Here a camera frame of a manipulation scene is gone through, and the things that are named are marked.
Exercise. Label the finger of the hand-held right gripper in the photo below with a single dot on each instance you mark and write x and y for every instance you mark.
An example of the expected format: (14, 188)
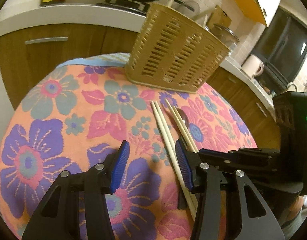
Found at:
(243, 158)

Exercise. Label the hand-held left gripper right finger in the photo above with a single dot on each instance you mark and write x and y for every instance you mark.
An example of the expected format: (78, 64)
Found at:
(184, 167)

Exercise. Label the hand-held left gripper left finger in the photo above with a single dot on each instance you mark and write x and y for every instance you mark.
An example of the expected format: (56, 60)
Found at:
(121, 165)

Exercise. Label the large metal spoon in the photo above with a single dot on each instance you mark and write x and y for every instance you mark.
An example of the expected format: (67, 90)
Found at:
(186, 117)

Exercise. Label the tan plastic utensil basket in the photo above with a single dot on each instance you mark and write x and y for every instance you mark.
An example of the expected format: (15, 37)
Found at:
(168, 55)

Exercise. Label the person's right forearm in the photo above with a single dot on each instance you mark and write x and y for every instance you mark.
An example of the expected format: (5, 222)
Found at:
(297, 206)

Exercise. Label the metal faucet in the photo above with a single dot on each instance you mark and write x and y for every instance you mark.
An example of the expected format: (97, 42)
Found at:
(292, 87)

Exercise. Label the floral tablecloth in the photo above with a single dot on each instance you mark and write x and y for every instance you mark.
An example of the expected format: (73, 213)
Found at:
(43, 130)

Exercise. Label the pink electric kettle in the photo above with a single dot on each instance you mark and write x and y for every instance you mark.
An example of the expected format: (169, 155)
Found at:
(251, 66)

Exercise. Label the dark window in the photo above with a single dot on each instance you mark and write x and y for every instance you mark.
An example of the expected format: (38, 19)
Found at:
(286, 45)

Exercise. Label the wooden base cabinet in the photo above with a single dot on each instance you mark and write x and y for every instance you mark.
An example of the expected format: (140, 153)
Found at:
(68, 60)

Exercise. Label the brown rice cooker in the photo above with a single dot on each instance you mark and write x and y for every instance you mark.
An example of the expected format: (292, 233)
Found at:
(226, 36)

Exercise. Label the wooden cutting board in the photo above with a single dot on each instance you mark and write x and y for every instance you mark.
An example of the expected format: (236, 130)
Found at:
(222, 16)

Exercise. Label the white kitchen countertop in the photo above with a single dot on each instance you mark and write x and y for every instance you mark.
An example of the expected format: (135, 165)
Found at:
(68, 15)

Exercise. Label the black gas stove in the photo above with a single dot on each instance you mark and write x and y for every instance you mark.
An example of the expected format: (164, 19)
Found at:
(118, 2)

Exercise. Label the yellow and white wall cabinet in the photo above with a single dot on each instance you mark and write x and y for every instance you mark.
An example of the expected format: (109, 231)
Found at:
(243, 2)

